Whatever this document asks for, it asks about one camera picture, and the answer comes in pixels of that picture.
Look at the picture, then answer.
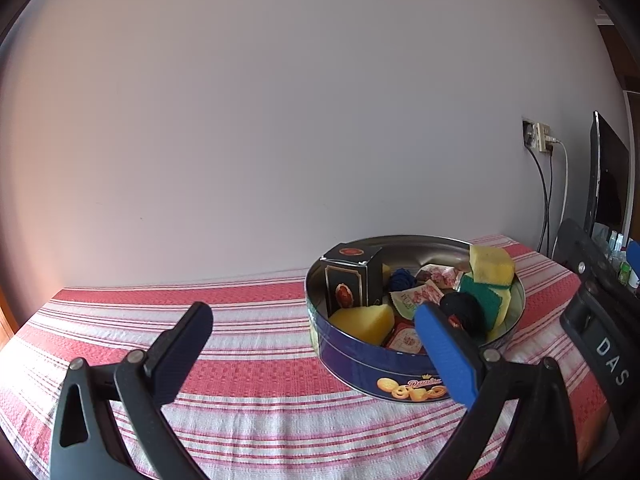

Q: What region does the white charging cable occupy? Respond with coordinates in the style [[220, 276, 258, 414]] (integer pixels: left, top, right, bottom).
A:
[[552, 140, 571, 258]]

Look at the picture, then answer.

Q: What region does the black box with gold trim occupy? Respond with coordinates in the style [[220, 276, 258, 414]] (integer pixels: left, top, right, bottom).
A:
[[321, 244, 386, 318]]

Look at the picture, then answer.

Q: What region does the porous yellow sponge block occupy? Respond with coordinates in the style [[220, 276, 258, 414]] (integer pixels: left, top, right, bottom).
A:
[[327, 302, 396, 346]]

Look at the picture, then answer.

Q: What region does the black power cable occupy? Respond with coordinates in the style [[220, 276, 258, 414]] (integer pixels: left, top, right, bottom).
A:
[[527, 147, 555, 257]]

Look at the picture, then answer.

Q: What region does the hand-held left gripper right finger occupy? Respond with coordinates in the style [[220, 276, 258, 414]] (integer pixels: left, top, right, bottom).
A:
[[414, 301, 581, 480]]

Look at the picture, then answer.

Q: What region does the round blue cookie tin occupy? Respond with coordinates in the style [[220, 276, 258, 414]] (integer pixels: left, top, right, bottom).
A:
[[305, 234, 526, 403]]

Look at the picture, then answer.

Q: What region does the pink floral snack packet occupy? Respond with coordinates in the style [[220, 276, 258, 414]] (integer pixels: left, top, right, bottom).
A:
[[417, 264, 467, 291]]

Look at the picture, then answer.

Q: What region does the brown wooden wardrobe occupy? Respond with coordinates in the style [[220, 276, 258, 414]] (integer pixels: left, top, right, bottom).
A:
[[597, 17, 640, 111]]

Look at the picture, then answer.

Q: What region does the yellow sponge with green pad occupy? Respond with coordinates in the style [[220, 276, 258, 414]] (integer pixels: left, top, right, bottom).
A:
[[459, 274, 505, 322]]

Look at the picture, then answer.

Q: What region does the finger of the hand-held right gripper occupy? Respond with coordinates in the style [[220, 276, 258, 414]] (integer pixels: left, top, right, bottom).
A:
[[556, 219, 608, 293]]

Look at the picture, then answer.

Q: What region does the black crochet scrubber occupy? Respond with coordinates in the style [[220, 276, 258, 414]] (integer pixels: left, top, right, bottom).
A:
[[439, 291, 486, 336]]

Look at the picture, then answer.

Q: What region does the smooth rounded yellow sponge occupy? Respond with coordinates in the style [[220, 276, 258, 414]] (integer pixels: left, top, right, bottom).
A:
[[469, 245, 516, 286]]

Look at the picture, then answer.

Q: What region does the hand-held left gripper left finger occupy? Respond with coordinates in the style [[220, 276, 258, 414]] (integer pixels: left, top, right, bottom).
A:
[[49, 301, 216, 480]]

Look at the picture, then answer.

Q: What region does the red striped cloth-covered desktop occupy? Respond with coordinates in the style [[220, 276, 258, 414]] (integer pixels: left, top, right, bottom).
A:
[[0, 232, 613, 480]]

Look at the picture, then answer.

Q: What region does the blue crochet scrubber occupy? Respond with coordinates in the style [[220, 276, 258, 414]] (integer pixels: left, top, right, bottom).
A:
[[389, 267, 417, 292]]

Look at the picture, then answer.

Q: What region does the black flat monitor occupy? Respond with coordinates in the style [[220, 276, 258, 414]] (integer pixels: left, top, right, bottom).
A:
[[584, 110, 632, 241]]

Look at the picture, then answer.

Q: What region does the red floral snack packet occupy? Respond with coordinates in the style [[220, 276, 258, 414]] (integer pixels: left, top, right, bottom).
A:
[[389, 281, 443, 320]]

